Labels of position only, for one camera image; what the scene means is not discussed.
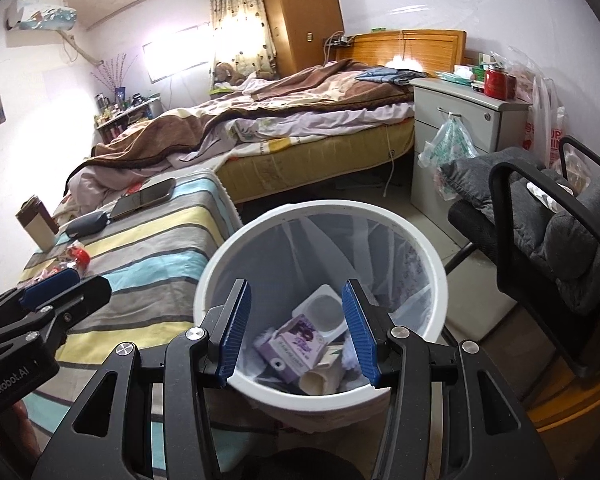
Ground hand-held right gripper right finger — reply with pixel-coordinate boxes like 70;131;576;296
341;280;548;480

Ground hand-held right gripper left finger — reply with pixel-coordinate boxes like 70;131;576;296
30;279;253;480

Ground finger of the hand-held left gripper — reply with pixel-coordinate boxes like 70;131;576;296
0;267;81;331
0;276;112;352

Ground white foam fruit net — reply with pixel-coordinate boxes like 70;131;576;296
340;332;368;371

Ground crushed clear plastic bottle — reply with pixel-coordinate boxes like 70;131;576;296
55;242;91;278

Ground red-lid plastic jelly cup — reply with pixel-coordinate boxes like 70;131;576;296
291;284;351;341

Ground beige paper wrapper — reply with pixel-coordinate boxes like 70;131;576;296
300;342;351;396

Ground purple milk carton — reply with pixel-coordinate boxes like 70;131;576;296
255;314;329;383

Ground white round bin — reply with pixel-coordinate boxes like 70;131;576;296
192;201;449;408

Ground beige jug with brown lid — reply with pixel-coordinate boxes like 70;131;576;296
15;194;60;252

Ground dark glasses case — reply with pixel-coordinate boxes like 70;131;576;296
66;211;112;237

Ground striped tablecloth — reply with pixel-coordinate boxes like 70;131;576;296
0;170;243;480

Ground black smartphone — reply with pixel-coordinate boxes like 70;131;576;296
109;178;177;220

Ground wooden bed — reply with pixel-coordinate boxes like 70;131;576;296
65;29;468;206

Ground cluttered shelf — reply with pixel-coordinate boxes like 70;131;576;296
94;92;163;143

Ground brown blanket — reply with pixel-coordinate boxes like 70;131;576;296
65;58;413;186

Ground clear printed plastic bag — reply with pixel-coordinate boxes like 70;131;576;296
417;112;478;196

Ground grey cushioned chair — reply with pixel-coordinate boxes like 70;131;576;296
440;135;600;386

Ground dried flower branches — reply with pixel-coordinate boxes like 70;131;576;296
91;52;141;98

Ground air conditioner pipe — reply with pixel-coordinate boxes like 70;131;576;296
55;30;103;66

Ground grey nightstand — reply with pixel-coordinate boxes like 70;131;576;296
410;77;531;218

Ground brown teddy bear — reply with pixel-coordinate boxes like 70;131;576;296
212;61;246;88

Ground blue cloth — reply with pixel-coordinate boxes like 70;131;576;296
355;66;426;87

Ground window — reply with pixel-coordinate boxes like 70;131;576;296
142;22;216;83

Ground white bag with red print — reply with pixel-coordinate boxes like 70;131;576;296
522;77;566;168

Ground red jar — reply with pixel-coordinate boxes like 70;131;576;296
484;67;506;100

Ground patterned curtain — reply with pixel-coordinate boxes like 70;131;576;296
207;0;278;81

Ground wooden wardrobe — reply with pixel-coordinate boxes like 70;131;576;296
256;0;345;78

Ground wall air conditioner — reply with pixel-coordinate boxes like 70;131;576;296
5;0;78;31

